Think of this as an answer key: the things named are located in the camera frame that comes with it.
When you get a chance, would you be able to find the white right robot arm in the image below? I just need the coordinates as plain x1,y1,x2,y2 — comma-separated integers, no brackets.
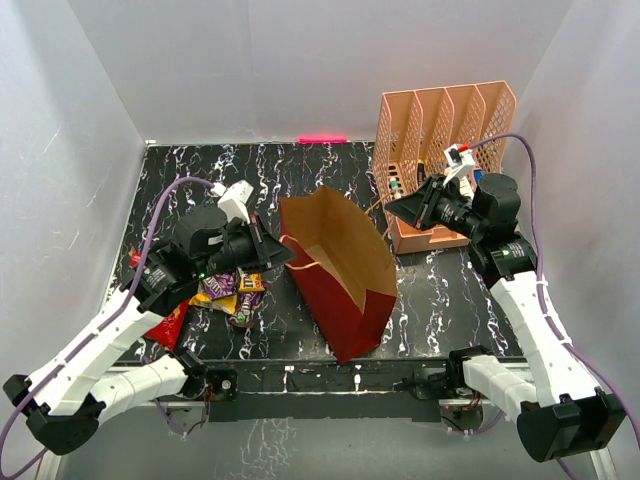
385,174,626,462

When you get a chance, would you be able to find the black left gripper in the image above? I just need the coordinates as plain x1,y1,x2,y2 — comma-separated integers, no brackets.
196,213,297,279

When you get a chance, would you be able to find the brown M&M's pack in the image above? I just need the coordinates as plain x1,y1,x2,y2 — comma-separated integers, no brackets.
229,292,263,329

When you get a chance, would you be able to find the pink tape strip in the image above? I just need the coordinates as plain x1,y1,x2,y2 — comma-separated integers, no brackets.
297,135,348,144

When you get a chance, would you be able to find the yellow M&M's pack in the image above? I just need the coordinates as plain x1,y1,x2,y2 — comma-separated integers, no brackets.
238,273,266,293
189,293,237,315

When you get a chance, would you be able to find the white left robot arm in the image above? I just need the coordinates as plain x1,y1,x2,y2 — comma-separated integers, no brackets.
3,205,295,455

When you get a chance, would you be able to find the peach plastic file organizer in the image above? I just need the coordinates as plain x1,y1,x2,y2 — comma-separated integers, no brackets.
370,80,518,255

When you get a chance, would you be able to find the red brown paper bag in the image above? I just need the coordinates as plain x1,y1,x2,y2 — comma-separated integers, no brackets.
279,186,397,364

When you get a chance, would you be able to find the red candy bag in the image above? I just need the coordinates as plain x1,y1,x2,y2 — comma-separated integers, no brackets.
127,249,191,352

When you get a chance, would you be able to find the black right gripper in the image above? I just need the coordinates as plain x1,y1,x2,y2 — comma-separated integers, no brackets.
386,174,486,240

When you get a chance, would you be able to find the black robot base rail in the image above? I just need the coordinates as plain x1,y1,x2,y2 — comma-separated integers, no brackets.
149,357,506,426

